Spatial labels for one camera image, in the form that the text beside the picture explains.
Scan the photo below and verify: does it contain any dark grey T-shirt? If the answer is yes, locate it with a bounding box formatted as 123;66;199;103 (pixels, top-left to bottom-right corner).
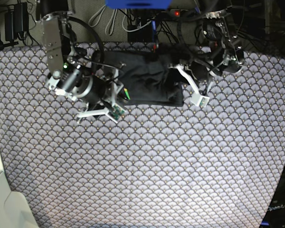
104;46;193;107

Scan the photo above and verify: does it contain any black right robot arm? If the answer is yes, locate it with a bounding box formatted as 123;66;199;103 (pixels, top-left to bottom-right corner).
36;0;126;122

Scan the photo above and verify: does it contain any fan-patterned table cloth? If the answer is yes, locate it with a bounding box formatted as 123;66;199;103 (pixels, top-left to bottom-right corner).
0;47;285;228

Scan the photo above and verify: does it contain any white plastic bin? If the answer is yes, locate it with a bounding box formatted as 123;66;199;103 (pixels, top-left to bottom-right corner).
0;153;38;228

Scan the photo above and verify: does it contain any black power strip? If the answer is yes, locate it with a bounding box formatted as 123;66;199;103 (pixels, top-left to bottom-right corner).
166;9;197;20

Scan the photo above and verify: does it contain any grey looped cable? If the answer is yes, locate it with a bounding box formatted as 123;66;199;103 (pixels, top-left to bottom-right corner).
87;7;119;37

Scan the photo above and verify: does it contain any black power adapter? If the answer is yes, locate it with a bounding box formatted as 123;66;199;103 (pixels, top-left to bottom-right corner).
4;2;29;42

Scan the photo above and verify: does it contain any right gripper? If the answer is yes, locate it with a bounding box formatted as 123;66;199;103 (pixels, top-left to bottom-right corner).
46;61;126;123

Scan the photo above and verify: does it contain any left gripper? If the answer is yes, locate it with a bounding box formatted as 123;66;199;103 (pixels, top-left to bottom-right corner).
169;46;245;108

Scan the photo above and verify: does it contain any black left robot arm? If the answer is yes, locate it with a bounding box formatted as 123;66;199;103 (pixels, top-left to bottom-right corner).
166;0;245;108

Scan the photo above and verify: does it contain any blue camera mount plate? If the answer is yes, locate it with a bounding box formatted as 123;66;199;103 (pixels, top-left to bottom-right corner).
105;0;171;9

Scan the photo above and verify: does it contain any black OpenArm box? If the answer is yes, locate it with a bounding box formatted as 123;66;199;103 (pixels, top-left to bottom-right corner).
260;166;285;228

